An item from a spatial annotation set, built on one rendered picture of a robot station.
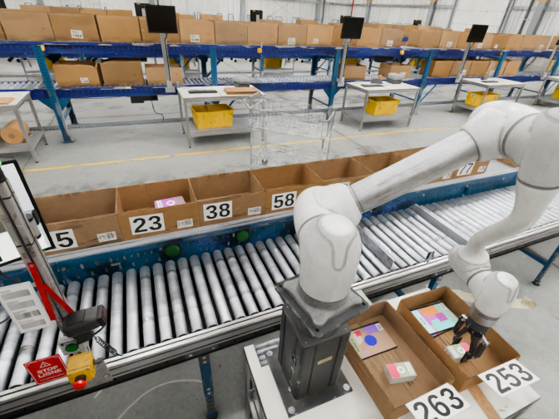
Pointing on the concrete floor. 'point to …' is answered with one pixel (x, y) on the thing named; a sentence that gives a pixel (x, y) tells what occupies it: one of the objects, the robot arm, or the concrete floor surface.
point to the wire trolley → (286, 130)
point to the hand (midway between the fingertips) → (460, 350)
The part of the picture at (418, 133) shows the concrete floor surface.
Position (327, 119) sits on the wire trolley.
